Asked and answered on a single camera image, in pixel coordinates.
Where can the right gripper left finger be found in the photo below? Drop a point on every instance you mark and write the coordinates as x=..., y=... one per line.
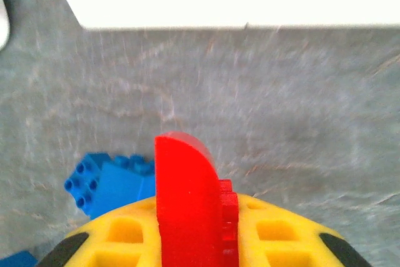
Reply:
x=122, y=242

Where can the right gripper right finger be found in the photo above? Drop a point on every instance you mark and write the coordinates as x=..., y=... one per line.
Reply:
x=281, y=242

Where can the red curved lego brick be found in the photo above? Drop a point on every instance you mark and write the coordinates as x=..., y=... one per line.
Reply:
x=187, y=192

